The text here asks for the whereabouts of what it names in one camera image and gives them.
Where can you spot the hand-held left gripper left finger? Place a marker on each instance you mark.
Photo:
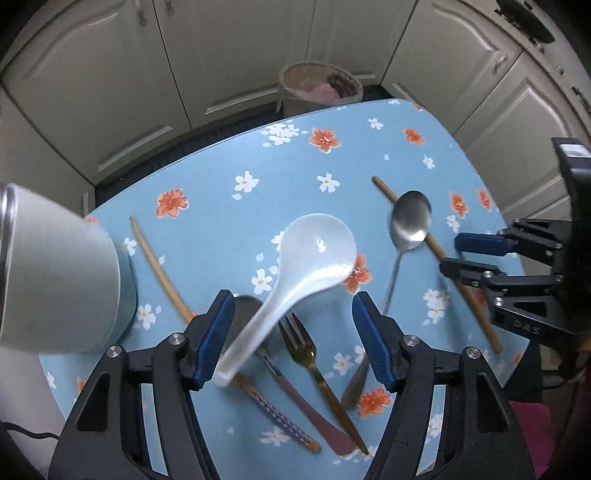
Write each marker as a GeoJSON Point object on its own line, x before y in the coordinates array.
{"type": "Point", "coordinates": [217, 332]}

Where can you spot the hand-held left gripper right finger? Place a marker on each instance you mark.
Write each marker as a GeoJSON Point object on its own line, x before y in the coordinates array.
{"type": "Point", "coordinates": [371, 341]}

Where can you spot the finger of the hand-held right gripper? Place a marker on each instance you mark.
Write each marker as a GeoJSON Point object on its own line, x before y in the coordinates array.
{"type": "Point", "coordinates": [471, 272]}
{"type": "Point", "coordinates": [480, 243]}

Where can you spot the gold fork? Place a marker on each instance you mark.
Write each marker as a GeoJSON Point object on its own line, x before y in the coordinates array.
{"type": "Point", "coordinates": [300, 341]}

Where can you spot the large steel spoon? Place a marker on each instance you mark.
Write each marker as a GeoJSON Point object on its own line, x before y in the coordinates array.
{"type": "Point", "coordinates": [411, 221]}

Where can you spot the wooden chopstick patterned end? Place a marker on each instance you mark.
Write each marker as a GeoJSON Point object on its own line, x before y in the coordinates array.
{"type": "Point", "coordinates": [157, 267]}

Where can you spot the white ceramic soup spoon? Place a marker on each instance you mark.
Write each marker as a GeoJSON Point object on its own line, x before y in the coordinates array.
{"type": "Point", "coordinates": [318, 249]}

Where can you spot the white steel-rimmed utensil cup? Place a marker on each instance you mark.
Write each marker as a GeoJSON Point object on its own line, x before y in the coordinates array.
{"type": "Point", "coordinates": [60, 277]}

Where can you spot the pink clothing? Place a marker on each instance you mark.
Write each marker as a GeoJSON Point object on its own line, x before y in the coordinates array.
{"type": "Point", "coordinates": [531, 438]}

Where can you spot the white cabinet door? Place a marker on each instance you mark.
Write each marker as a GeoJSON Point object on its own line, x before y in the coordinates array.
{"type": "Point", "coordinates": [521, 129]}
{"type": "Point", "coordinates": [27, 147]}
{"type": "Point", "coordinates": [452, 46]}
{"type": "Point", "coordinates": [231, 46]}
{"type": "Point", "coordinates": [369, 32]}
{"type": "Point", "coordinates": [92, 60]}

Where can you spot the blue floral tablecloth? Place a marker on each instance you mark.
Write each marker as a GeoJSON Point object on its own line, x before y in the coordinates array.
{"type": "Point", "coordinates": [217, 147]}

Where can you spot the speckled kitchen countertop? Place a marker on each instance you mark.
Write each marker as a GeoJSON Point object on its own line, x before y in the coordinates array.
{"type": "Point", "coordinates": [549, 60]}

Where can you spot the wicker waste basket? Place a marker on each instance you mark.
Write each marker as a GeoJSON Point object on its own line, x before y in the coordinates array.
{"type": "Point", "coordinates": [300, 92]}

